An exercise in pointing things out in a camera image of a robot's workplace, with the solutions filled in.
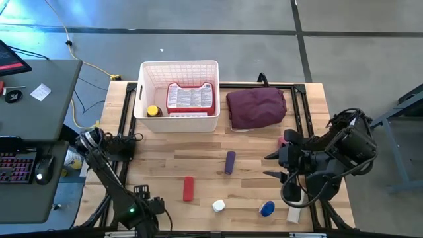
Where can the amber bottle with yellow cap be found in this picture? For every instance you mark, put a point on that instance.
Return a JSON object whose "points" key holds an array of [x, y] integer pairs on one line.
{"points": [[153, 110]]}

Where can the black computer mouse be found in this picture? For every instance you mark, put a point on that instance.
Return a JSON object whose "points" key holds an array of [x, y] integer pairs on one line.
{"points": [[44, 170]]}

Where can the small phone screen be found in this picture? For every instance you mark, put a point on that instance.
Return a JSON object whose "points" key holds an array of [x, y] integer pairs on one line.
{"points": [[10, 144]]}

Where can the red first aid kit box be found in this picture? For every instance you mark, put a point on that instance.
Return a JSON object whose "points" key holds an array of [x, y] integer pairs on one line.
{"points": [[190, 99]]}

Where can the black aluminium table frame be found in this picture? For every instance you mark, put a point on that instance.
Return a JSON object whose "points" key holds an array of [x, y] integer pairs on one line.
{"points": [[251, 235]]}

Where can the black computer keyboard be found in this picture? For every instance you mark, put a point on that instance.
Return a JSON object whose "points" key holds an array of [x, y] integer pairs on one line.
{"points": [[16, 168]]}

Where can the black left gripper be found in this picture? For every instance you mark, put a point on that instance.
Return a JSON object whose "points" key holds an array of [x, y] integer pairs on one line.
{"points": [[155, 205]]}

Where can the large grey desk surface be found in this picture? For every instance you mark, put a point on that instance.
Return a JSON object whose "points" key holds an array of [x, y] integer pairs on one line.
{"points": [[26, 205]]}

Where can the grey raised desk platform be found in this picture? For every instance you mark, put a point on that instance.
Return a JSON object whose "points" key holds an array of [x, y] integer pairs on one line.
{"points": [[39, 122]]}

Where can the white paper note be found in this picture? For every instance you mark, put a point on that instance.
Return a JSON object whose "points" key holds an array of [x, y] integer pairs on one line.
{"points": [[40, 92]]}

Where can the folded purple cloth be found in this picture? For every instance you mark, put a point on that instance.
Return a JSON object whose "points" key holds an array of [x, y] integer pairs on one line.
{"points": [[256, 107]]}

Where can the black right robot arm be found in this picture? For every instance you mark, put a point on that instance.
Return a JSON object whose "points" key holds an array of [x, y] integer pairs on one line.
{"points": [[353, 148]]}

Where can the black screen with red strip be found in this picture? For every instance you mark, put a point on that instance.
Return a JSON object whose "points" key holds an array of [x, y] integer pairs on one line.
{"points": [[10, 63]]}

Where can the white sheet under cloth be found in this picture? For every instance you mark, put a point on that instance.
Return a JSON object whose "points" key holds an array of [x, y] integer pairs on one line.
{"points": [[243, 130]]}

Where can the purple bandage roll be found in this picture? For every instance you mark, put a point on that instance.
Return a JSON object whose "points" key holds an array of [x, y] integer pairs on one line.
{"points": [[230, 162]]}

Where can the pink bandage roll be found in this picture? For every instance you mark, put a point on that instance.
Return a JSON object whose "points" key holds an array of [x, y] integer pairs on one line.
{"points": [[282, 141]]}

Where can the white perforated plastic basket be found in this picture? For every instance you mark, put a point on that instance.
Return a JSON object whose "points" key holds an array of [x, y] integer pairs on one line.
{"points": [[178, 125]]}

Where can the round black coaster with logo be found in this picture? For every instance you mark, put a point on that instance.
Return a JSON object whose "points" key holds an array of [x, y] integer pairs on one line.
{"points": [[13, 96]]}

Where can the silver frame bracket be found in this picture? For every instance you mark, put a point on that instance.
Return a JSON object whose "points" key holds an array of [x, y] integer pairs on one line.
{"points": [[307, 235], [119, 234]]}

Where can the yellow and white can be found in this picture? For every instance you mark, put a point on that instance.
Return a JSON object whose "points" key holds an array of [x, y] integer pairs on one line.
{"points": [[73, 160]]}

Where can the small black desk knob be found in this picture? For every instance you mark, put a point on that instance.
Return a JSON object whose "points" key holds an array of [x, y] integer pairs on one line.
{"points": [[57, 207]]}

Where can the red bandage roll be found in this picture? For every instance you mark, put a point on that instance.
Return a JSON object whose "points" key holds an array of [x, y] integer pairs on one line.
{"points": [[188, 189]]}

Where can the grey metal table frame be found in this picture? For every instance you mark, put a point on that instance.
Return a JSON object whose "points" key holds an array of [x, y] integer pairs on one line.
{"points": [[393, 155]]}

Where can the blue and white round object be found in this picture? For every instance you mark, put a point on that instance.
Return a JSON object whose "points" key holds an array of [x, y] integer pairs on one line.
{"points": [[267, 209]]}

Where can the white melatonin supplement bottle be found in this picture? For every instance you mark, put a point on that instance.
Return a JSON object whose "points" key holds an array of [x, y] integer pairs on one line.
{"points": [[218, 205]]}

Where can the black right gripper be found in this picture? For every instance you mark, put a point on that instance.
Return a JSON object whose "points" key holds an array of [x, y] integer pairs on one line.
{"points": [[297, 160]]}

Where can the beige bandage roll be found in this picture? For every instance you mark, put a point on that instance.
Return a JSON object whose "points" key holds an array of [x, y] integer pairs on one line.
{"points": [[294, 215]]}

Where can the white paper beside table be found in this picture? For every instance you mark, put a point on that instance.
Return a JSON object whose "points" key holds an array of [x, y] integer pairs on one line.
{"points": [[84, 170]]}

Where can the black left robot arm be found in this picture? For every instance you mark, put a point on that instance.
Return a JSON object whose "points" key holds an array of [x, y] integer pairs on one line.
{"points": [[112, 185]]}

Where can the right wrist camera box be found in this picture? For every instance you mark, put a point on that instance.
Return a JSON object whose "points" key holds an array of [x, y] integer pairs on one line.
{"points": [[292, 191]]}

